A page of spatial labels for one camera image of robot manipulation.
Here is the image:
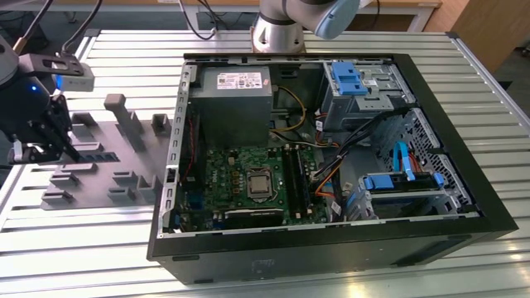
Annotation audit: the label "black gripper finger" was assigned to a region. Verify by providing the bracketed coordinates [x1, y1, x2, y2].
[7, 133, 69, 165]
[47, 94, 82, 163]

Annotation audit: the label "grey parts rack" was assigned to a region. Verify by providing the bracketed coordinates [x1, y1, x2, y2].
[41, 92, 174, 212]

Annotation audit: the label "black mesh waste bin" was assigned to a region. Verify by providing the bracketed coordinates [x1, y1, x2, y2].
[0, 12, 50, 55]

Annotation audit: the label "grey power supply unit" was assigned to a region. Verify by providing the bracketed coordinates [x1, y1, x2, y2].
[189, 66, 277, 147]

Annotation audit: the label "green motherboard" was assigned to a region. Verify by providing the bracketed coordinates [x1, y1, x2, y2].
[177, 145, 329, 232]

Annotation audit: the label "silver CPU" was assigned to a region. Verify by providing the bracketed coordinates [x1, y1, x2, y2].
[250, 173, 272, 192]

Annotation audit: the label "CPU socket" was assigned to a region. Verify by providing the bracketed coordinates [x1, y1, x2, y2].
[244, 166, 280, 204]

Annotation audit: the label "black graphics card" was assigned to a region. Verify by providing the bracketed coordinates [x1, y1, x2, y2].
[224, 208, 288, 230]

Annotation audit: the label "black open PC case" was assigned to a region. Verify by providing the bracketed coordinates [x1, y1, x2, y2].
[147, 52, 521, 285]

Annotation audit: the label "blue plastic drive latch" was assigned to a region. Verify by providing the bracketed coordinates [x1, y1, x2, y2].
[333, 63, 370, 96]

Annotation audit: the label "metal optical drive cage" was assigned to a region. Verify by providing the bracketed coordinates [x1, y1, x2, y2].
[321, 61, 418, 131]

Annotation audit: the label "hard disk in blue carrier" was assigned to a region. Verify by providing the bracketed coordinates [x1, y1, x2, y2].
[362, 173, 446, 195]

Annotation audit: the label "metal disk bay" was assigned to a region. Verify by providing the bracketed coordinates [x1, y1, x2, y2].
[358, 173, 481, 222]

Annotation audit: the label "wooden cabinet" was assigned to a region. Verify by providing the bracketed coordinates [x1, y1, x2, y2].
[450, 0, 530, 74]

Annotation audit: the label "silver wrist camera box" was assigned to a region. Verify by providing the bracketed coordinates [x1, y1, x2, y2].
[21, 52, 95, 93]

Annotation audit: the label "black camera cable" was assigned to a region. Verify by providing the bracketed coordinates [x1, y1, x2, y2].
[61, 0, 105, 58]

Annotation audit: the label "thin red wire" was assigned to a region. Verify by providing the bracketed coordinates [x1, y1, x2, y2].
[187, 119, 200, 181]

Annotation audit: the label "black cable with silver plug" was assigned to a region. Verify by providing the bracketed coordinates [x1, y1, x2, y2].
[178, 0, 218, 40]

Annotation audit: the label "yellow wires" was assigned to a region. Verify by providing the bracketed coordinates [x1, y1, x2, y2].
[269, 86, 309, 134]

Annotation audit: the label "orange wire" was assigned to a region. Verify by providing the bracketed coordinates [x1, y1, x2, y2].
[314, 161, 345, 198]

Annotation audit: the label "black cable bundle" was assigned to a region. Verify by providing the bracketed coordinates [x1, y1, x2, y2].
[313, 108, 409, 181]

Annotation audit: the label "blue flat data wire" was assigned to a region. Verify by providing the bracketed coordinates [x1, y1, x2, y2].
[393, 141, 418, 183]

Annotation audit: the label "white frame wooden desk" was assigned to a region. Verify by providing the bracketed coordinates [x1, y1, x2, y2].
[0, 0, 444, 32]

